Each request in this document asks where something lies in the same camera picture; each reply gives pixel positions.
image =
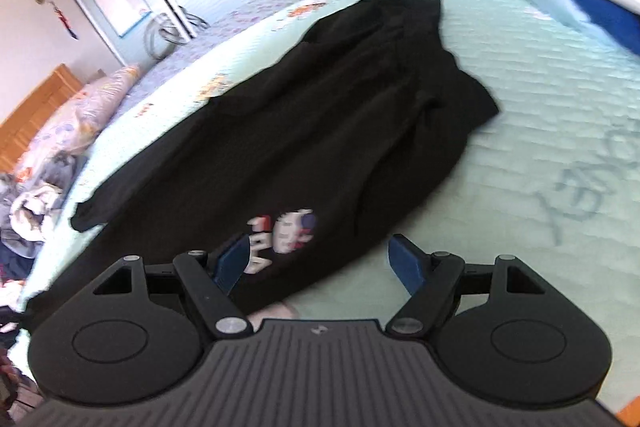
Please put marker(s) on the wooden headboard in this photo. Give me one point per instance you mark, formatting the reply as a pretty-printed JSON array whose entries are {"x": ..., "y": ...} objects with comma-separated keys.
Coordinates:
[{"x": 35, "y": 117}]

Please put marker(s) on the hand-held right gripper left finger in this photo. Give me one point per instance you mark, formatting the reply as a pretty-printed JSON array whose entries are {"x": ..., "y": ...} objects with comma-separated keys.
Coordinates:
[{"x": 232, "y": 264}]

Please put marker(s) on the grey shirt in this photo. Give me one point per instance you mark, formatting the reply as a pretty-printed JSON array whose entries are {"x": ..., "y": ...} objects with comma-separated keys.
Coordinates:
[{"x": 65, "y": 167}]

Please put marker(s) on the black pants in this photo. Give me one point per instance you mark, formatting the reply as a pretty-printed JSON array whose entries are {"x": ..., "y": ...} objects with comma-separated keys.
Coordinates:
[{"x": 325, "y": 107}]

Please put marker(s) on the green quilted bee bedspread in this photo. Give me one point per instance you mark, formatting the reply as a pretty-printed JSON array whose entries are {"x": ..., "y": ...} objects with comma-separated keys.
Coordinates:
[{"x": 525, "y": 157}]

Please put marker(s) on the blue knitted sweater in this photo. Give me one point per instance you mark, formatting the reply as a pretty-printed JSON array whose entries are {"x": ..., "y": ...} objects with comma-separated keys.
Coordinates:
[{"x": 600, "y": 12}]

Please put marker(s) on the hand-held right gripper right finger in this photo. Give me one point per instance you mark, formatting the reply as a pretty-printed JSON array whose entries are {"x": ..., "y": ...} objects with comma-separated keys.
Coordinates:
[{"x": 407, "y": 262}]

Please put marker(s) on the white jacket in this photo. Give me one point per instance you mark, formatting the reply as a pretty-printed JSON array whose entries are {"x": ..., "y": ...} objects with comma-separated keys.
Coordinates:
[{"x": 35, "y": 202}]

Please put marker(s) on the red tassel ornament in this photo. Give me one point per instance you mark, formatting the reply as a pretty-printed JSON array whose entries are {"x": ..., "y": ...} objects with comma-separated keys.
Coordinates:
[{"x": 65, "y": 22}]

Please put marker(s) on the floral pillow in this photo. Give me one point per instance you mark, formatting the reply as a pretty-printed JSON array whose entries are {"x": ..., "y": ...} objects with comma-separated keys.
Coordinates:
[{"x": 85, "y": 117}]

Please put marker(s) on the navy garment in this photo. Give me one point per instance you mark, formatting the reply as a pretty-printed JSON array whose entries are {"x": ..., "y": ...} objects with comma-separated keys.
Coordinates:
[{"x": 10, "y": 264}]

